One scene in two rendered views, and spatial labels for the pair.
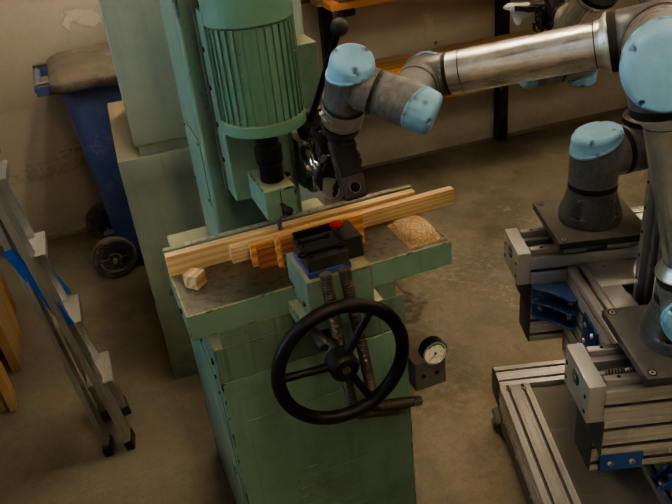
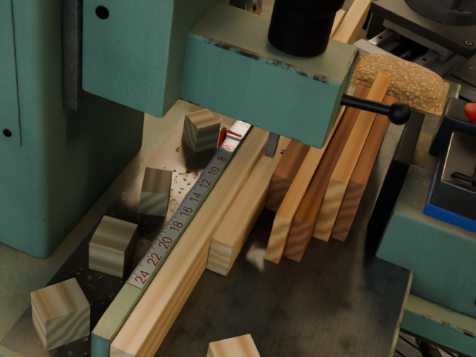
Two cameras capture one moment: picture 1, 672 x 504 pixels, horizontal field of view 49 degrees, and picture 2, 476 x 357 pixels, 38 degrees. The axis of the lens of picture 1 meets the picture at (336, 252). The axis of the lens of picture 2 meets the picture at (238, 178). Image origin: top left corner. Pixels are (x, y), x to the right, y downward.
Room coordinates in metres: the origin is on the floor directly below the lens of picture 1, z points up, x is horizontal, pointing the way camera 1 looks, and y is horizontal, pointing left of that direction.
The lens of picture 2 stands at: (1.22, 0.58, 1.36)
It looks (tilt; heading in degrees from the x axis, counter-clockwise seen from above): 41 degrees down; 302
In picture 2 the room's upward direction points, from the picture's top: 12 degrees clockwise
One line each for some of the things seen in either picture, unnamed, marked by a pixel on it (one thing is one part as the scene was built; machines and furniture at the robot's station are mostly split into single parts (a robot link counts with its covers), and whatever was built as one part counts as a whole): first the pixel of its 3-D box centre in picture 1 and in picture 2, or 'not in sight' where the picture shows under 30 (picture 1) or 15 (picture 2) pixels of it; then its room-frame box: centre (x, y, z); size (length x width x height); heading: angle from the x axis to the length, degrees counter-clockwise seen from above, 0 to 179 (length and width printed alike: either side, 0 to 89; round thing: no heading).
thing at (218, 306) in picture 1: (317, 276); (364, 225); (1.39, 0.05, 0.87); 0.61 x 0.30 x 0.06; 108
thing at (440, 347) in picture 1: (432, 352); not in sight; (1.36, -0.19, 0.65); 0.06 x 0.04 x 0.08; 108
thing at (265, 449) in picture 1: (295, 399); not in sight; (1.59, 0.16, 0.36); 0.58 x 0.45 x 0.71; 18
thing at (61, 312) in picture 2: not in sight; (60, 314); (1.54, 0.32, 0.82); 0.04 x 0.04 x 0.05; 71
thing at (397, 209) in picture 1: (346, 223); (309, 99); (1.52, -0.03, 0.92); 0.55 x 0.02 x 0.04; 108
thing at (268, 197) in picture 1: (273, 194); (265, 79); (1.49, 0.12, 1.03); 0.14 x 0.07 x 0.09; 18
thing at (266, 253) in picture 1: (311, 243); (331, 163); (1.44, 0.05, 0.93); 0.25 x 0.02 x 0.05; 108
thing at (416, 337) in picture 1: (420, 359); not in sight; (1.42, -0.17, 0.58); 0.12 x 0.08 x 0.08; 18
